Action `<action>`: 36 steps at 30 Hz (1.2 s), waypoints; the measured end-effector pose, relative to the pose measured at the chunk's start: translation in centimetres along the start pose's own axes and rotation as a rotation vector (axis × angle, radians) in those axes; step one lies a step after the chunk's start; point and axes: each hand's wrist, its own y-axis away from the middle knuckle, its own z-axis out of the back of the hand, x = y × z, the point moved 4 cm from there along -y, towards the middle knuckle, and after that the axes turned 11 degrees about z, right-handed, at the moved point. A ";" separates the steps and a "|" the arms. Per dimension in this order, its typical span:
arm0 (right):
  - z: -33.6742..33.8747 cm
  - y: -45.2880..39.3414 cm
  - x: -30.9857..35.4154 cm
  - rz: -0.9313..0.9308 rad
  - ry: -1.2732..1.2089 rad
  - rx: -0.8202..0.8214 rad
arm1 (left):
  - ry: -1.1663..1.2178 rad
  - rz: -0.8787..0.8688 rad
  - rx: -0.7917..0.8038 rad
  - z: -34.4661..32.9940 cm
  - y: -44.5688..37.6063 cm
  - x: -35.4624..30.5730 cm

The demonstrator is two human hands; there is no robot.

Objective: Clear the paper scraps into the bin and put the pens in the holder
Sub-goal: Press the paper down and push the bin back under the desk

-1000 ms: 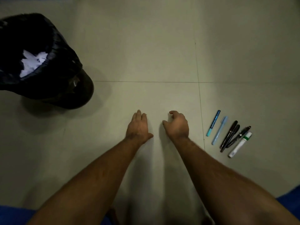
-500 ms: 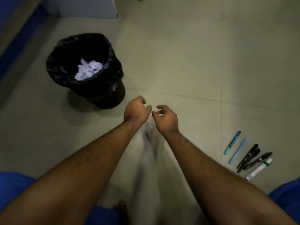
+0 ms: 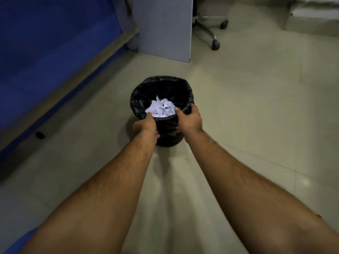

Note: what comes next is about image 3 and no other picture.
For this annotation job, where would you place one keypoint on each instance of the black partition foot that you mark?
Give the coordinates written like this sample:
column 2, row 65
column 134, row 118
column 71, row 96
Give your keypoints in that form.
column 40, row 135

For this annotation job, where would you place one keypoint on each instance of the person's right thumb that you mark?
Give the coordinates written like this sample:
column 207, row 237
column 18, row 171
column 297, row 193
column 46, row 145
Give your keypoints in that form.
column 180, row 113

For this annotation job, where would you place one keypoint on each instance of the person's left thumb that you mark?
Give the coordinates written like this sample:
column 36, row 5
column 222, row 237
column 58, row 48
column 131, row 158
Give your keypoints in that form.
column 150, row 117

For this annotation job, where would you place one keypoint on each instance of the pile of crumpled white paper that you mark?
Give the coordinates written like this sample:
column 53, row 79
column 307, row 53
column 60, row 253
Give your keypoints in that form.
column 160, row 108

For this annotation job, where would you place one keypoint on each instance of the blue shirt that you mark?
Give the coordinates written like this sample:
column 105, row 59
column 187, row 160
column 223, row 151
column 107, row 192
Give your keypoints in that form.
column 25, row 243

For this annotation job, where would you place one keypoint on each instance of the white cabinet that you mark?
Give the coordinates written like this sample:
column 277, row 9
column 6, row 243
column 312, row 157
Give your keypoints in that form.
column 312, row 10

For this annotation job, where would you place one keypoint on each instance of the person's left hand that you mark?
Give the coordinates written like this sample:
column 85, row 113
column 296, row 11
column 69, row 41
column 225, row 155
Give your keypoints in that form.
column 144, row 126

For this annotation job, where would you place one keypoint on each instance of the grey desk side panel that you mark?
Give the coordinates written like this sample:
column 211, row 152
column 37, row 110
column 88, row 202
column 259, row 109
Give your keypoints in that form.
column 164, row 26

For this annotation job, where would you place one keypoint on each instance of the black round waste bin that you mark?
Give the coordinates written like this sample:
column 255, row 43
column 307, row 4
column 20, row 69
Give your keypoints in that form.
column 169, row 138

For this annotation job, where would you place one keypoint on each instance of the person's right forearm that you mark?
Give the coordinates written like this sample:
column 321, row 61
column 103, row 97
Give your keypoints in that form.
column 254, row 201

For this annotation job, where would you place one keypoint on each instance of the black bin liner bag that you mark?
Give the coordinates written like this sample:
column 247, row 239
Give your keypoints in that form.
column 164, row 89

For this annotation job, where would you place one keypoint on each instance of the chrome office chair base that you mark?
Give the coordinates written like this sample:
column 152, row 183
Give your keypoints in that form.
column 209, row 26

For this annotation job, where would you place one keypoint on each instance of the person's left forearm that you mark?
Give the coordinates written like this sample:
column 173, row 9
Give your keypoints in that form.
column 98, row 198

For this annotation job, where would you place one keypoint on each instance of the blue partition panel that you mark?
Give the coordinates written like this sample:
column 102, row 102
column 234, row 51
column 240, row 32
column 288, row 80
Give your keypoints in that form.
column 50, row 50

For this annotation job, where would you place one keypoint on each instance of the person's right hand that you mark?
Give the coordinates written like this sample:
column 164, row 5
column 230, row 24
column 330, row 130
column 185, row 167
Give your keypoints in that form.
column 191, row 121

